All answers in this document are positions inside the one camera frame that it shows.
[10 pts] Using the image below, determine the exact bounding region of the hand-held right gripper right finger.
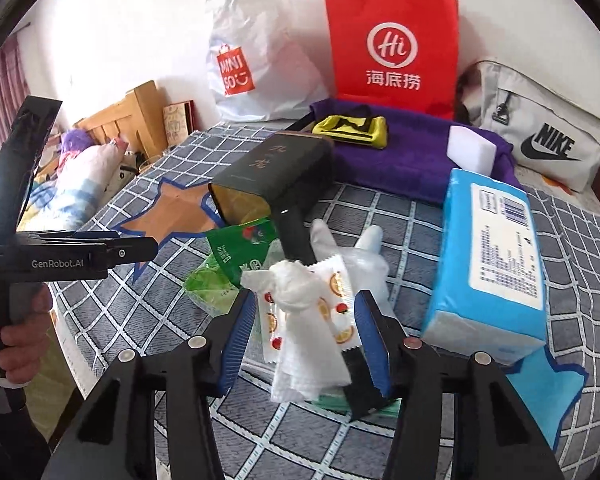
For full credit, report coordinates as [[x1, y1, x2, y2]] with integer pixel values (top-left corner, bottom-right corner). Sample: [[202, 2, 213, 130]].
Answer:
[[352, 287, 566, 480]]

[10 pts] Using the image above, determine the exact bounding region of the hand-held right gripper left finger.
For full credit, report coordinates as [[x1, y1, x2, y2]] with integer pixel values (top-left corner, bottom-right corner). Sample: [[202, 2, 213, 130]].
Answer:
[[40, 287, 259, 480]]

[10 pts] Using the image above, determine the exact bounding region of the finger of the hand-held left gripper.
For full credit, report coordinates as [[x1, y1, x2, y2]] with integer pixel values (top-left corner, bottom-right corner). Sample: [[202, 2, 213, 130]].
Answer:
[[104, 236, 160, 267], [16, 229, 123, 243]]

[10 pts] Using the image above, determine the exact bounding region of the fruit print packet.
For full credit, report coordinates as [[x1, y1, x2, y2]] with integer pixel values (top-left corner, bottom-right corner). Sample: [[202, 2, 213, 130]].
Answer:
[[257, 254, 364, 363]]

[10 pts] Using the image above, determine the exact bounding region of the white tissue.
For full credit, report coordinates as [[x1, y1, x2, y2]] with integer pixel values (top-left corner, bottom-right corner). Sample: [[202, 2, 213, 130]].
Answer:
[[240, 259, 352, 403]]

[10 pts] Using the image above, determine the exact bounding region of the green snack packet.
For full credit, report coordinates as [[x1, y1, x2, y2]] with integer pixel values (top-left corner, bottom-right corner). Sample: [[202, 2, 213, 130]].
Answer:
[[206, 216, 279, 289]]

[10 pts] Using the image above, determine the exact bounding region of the person's left forearm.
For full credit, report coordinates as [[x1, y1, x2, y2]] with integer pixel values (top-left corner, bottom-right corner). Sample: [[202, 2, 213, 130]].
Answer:
[[0, 385, 53, 480]]

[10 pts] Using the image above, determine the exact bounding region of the person's left hand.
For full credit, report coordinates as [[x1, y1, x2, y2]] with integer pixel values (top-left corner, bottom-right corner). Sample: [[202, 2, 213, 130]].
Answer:
[[0, 285, 54, 388]]

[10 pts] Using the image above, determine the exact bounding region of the brown star marker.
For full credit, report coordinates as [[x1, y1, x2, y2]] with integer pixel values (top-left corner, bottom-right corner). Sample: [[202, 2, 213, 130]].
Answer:
[[111, 175, 222, 282]]

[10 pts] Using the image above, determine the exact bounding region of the white pillow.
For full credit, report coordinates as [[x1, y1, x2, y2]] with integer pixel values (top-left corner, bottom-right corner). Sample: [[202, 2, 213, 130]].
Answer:
[[54, 141, 132, 232]]

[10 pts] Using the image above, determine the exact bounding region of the plaid bed sheet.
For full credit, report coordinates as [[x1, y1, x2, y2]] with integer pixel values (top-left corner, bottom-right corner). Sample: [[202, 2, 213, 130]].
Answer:
[[45, 120, 600, 480]]

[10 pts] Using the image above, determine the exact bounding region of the green plastic bag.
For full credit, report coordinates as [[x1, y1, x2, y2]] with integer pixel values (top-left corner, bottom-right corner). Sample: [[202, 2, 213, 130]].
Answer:
[[182, 254, 242, 319]]

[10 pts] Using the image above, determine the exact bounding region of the purple plush toy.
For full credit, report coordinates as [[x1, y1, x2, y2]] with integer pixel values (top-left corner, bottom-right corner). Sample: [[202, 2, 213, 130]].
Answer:
[[59, 129, 92, 155]]

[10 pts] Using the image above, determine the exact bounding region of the red striped curtain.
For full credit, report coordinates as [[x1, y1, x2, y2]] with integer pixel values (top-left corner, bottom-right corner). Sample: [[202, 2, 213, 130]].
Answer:
[[0, 35, 32, 128]]

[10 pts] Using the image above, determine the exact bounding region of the wooden headboard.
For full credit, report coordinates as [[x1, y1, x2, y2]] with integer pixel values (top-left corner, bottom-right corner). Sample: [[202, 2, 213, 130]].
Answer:
[[74, 80, 169, 162]]

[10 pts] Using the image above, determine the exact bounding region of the brown patterned box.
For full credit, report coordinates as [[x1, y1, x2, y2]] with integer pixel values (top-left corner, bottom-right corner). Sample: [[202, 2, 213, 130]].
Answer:
[[162, 101, 197, 144]]

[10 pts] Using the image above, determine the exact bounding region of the blue tissue pack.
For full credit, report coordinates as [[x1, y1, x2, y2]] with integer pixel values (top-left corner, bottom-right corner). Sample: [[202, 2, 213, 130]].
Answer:
[[420, 167, 549, 366]]

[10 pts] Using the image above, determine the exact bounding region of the black box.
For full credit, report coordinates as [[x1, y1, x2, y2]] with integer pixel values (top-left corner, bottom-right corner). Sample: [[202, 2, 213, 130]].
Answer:
[[207, 130, 336, 227]]

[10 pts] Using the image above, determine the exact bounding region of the purple towel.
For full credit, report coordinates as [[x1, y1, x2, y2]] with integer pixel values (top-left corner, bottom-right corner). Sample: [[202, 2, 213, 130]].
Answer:
[[309, 99, 519, 206]]

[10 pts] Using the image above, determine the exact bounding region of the blue star marker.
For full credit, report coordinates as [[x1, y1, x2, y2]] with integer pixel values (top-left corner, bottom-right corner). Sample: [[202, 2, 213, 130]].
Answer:
[[504, 345, 589, 455]]

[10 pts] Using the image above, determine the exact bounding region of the yellow black pouch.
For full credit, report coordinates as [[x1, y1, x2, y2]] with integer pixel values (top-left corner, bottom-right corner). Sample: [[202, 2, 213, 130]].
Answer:
[[282, 104, 389, 154]]

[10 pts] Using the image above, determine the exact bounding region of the white sponge block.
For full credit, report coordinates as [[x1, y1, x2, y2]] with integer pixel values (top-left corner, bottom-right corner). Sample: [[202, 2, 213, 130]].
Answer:
[[447, 125, 514, 174]]

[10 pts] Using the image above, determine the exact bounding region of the white plastic bag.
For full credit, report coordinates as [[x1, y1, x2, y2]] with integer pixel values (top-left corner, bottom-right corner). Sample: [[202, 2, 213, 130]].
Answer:
[[205, 0, 332, 123]]

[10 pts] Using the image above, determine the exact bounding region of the grey sling bag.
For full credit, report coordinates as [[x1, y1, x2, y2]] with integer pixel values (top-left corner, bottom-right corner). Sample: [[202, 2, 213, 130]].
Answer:
[[455, 59, 600, 196]]

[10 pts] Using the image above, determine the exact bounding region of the red paper bag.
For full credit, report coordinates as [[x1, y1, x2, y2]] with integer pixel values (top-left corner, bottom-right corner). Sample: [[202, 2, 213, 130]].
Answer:
[[322, 0, 461, 121]]

